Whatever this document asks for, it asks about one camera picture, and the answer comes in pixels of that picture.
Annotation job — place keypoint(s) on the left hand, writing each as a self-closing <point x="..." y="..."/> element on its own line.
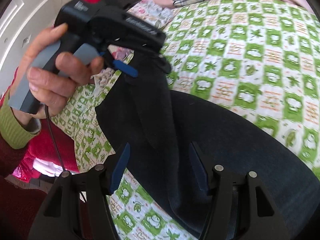
<point x="51" y="89"/>

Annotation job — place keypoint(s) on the dark navy fleece pants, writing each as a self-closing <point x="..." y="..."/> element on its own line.
<point x="159" y="124"/>

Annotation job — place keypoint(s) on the white panelled door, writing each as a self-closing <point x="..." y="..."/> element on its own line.
<point x="21" y="21"/>

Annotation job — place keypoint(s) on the green white checkered bedsheet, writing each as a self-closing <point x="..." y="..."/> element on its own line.
<point x="257" y="58"/>

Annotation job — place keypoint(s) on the floral ruffled pillow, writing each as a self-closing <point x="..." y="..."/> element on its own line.
<point x="151" y="13"/>

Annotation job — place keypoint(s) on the left forearm green cuff sleeve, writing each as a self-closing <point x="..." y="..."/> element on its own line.
<point x="14" y="138"/>

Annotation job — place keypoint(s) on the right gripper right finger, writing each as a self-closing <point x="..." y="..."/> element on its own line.
<point x="240" y="206"/>

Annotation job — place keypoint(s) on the red garment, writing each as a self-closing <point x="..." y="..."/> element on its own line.
<point x="51" y="146"/>

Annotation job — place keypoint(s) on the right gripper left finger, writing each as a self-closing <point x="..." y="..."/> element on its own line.
<point x="59" y="216"/>

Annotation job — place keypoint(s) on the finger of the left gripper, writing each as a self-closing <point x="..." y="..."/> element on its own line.
<point x="150" y="59"/>
<point x="125" y="68"/>

